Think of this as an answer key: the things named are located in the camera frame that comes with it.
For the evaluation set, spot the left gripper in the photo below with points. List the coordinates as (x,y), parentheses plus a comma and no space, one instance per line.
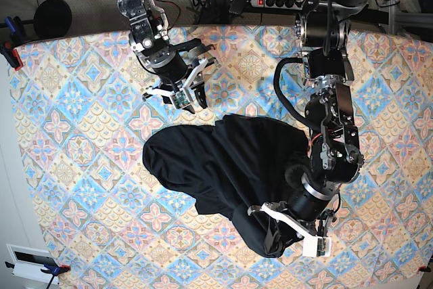
(305,211)

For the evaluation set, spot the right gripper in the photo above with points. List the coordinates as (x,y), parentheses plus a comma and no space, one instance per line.
(175,74)

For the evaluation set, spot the black t-shirt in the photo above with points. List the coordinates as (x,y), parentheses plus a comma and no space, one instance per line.
(227,167)

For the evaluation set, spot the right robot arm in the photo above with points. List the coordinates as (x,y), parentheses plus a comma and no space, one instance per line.
(148,35)

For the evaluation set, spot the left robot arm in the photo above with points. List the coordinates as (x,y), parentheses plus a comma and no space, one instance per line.
(322,28)

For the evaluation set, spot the white power strip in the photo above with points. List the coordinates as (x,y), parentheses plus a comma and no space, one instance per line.
(278,4)

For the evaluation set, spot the patterned tablecloth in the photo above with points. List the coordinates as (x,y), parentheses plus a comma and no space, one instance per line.
(81,122)

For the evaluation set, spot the red clamp lower right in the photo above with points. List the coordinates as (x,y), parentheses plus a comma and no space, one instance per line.
(425,269)

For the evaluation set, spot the black round stool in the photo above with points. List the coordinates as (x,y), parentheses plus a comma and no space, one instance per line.
(52,19)

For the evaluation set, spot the red black clamp left edge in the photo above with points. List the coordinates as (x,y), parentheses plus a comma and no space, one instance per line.
(11,55)

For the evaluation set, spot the blue clamp upper left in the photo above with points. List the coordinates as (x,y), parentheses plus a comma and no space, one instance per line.
(17,30)

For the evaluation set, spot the blue clamp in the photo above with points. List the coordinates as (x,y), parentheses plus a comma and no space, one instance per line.
(17,30)
(50,270)

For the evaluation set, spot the blue clamp lower left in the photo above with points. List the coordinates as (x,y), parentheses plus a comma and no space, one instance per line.
(50,270)

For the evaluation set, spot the white floor outlet box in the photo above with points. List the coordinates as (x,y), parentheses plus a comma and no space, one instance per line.
(28,263)

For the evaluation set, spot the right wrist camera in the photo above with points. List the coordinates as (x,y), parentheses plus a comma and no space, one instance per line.
(179,100)

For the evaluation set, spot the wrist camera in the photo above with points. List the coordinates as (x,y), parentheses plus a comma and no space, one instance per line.
(179,100)
(315,246)

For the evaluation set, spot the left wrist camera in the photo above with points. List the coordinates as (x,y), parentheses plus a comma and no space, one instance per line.
(315,246)

